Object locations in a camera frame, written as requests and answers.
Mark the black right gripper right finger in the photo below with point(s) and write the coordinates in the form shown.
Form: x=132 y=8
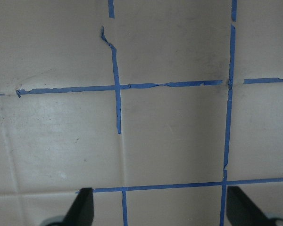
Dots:
x=242 y=211

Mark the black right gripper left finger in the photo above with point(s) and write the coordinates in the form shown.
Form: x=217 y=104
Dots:
x=81 y=212

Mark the lower vertical blue tape piece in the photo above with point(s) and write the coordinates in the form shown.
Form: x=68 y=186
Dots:
x=124 y=208

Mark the lower horizontal blue tape strip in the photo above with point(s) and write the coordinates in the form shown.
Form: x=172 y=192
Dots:
x=187 y=185

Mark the long right vertical tape strip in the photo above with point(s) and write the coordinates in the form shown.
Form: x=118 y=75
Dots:
x=228 y=122

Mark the right horizontal blue tape piece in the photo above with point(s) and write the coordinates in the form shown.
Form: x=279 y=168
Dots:
x=262 y=80

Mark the long horizontal blue tape strip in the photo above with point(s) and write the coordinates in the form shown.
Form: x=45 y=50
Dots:
x=20 y=92

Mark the torn vertical blue tape strip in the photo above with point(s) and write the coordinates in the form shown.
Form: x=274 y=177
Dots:
x=116 y=79

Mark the short top blue tape piece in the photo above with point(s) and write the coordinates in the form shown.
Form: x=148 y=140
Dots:
x=111 y=11

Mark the top right blue tape piece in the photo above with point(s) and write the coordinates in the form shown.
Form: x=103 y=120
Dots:
x=234 y=10

